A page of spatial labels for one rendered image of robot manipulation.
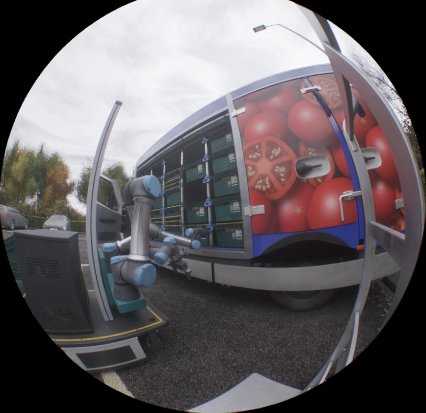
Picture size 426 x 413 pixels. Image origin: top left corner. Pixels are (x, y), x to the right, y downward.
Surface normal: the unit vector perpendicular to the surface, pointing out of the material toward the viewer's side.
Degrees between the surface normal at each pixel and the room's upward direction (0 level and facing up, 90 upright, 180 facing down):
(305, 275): 90
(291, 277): 90
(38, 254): 90
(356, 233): 90
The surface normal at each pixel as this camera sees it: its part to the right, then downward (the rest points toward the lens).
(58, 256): 0.77, -0.15
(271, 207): -0.58, -0.11
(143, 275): 0.95, 0.02
